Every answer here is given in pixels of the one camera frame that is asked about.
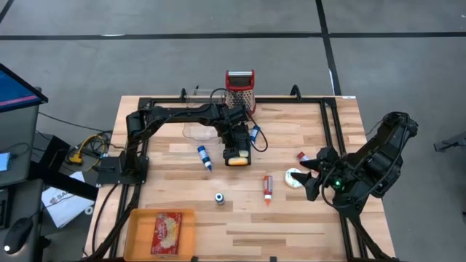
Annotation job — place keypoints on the white printed paper sheet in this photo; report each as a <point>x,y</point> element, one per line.
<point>63,205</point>

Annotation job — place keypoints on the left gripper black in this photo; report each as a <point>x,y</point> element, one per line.
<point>238,134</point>

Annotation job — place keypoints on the metal box grater red rim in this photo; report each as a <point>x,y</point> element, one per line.
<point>240,98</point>

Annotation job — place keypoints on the orange paint bottle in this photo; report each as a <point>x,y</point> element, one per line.
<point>268,187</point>

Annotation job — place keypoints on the blue screen monitor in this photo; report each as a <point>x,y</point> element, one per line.
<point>14,91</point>

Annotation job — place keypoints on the red snack packet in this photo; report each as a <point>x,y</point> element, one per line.
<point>166,233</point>

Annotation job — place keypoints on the clear acrylic organiser box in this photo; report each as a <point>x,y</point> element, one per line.
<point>204,95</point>

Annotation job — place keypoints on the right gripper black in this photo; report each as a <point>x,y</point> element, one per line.
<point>329,171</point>

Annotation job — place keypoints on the red paint bottle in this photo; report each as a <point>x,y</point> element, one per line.
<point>301,156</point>

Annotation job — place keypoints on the black computer mouse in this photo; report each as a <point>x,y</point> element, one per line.
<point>17,234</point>

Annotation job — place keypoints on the blue paint bottle white label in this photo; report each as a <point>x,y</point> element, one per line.
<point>255,134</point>

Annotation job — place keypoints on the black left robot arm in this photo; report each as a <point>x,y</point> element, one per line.
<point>182,113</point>

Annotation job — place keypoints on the clear plastic bin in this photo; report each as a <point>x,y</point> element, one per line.
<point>198,132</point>

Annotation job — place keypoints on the orange plastic tray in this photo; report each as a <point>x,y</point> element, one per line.
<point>138,236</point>

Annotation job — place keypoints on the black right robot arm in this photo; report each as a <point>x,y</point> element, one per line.
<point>378,160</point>

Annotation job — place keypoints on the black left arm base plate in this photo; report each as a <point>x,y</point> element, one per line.
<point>113,171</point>

